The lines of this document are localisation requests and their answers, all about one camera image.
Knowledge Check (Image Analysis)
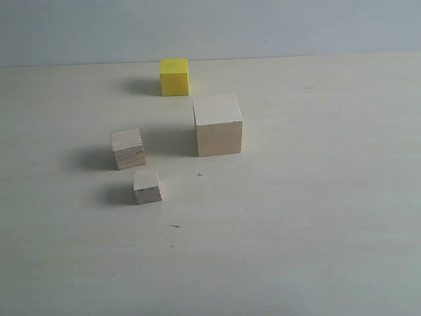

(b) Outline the large pale wooden cube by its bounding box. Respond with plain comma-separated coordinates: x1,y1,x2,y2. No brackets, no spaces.
191,94,243,157

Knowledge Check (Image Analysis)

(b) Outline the small pale wooden cube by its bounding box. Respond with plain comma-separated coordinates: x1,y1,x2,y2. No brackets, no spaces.
133,168,162,205

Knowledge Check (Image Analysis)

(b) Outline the yellow cube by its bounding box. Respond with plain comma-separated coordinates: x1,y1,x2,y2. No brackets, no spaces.
160,58,189,96

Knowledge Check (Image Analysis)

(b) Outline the medium layered plywood cube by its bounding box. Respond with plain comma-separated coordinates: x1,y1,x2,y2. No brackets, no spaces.
111,128,146,170

